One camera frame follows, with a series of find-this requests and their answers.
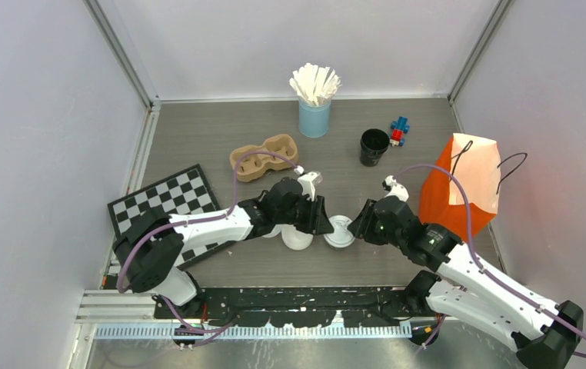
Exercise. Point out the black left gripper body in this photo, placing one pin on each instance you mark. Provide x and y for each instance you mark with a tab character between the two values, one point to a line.
302	215

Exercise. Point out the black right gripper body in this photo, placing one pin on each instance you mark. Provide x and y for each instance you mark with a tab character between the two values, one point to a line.
371	228

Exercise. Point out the white plastic cup lid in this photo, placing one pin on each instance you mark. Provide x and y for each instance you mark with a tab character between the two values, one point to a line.
341	237

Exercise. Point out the stack of white lids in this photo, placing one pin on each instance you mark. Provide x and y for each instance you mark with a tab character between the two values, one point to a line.
294	239

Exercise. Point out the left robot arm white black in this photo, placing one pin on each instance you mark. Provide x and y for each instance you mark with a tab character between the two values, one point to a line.
149	249

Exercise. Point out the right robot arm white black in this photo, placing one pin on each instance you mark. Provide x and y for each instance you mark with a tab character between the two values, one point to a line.
463	285

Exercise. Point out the orange paper takeout bag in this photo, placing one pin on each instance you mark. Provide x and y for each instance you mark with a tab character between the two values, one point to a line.
466	199

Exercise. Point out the brown cardboard cup carrier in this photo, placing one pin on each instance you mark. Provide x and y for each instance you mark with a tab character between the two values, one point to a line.
276	153

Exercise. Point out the blue cylindrical holder cup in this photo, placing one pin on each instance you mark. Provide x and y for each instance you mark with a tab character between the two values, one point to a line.
313	121

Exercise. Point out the blue red toy blocks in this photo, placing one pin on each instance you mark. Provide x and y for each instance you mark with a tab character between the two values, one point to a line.
399	129

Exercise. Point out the black white checkerboard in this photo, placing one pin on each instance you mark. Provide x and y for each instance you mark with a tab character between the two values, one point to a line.
185	192

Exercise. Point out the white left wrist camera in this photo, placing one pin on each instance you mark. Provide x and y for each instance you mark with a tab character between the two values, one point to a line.
308	180

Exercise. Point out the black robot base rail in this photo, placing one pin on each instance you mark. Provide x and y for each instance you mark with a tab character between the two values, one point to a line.
299	307

